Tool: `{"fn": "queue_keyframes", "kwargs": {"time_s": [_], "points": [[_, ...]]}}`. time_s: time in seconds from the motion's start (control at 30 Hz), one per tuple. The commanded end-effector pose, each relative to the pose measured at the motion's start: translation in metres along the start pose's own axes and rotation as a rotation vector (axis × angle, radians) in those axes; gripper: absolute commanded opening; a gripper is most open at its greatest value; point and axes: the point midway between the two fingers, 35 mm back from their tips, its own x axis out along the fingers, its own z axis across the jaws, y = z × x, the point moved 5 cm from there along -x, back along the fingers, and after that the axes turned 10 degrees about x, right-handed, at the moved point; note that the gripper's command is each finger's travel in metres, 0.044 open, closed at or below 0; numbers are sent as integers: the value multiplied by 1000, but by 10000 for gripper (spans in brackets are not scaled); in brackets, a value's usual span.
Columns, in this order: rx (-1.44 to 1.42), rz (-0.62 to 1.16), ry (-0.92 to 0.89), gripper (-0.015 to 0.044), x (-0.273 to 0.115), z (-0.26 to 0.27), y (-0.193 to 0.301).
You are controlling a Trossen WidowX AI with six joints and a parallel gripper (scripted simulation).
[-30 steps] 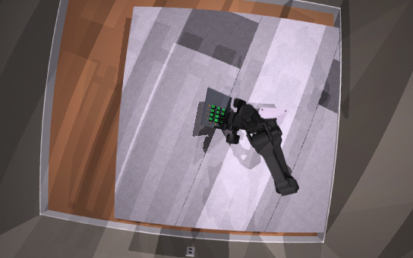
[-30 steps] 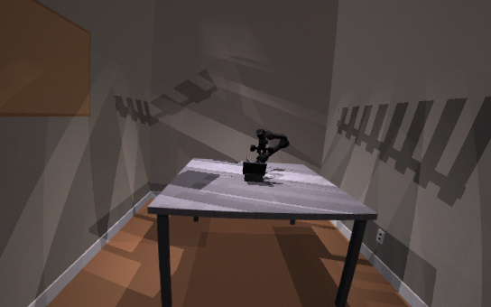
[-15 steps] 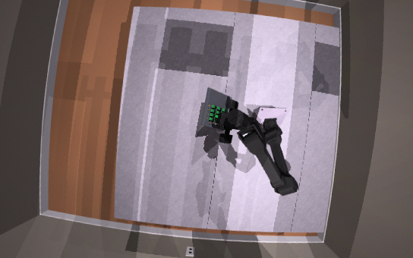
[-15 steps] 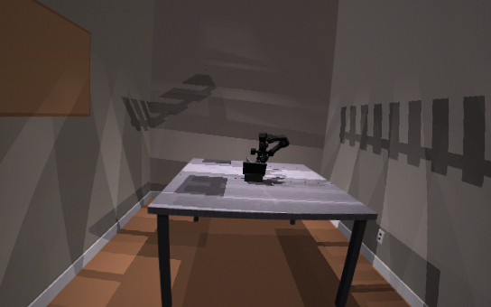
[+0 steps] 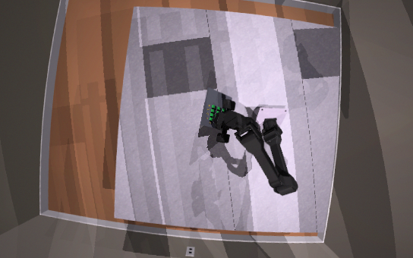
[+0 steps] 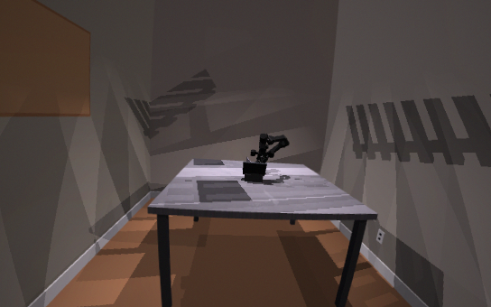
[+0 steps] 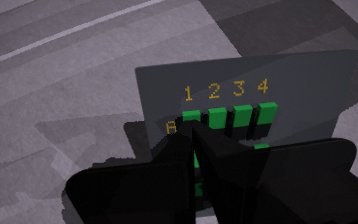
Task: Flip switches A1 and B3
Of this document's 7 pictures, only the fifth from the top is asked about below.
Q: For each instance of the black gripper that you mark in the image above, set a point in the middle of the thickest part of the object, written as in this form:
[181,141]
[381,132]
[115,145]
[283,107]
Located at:
[224,137]

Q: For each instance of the dark grey switch panel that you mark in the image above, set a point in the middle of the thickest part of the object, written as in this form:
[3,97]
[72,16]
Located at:
[213,104]

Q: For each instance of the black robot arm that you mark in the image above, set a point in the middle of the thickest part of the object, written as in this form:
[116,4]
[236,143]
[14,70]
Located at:
[278,177]

